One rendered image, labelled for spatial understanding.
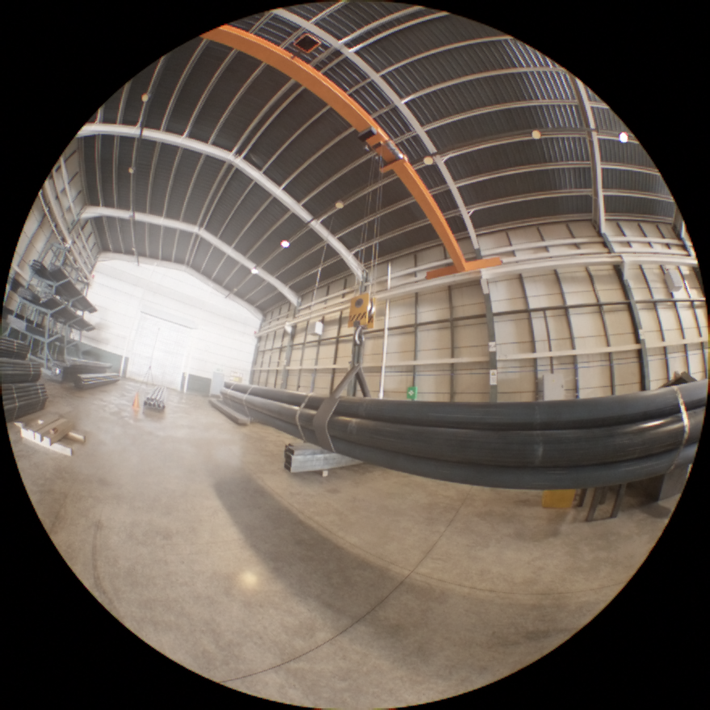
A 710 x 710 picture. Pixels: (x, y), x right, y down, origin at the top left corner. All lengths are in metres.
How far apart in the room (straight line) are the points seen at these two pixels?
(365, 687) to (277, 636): 0.54
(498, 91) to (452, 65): 1.52
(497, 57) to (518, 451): 9.12
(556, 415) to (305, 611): 1.74
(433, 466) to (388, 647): 1.18
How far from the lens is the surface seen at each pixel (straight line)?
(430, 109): 8.36
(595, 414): 1.16
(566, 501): 3.66
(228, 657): 1.52
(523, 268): 8.09
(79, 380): 8.57
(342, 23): 8.83
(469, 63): 8.69
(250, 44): 5.30
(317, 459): 3.91
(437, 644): 1.65
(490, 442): 1.00
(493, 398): 7.15
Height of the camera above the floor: 1.41
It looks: 13 degrees up
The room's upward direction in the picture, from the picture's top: 6 degrees clockwise
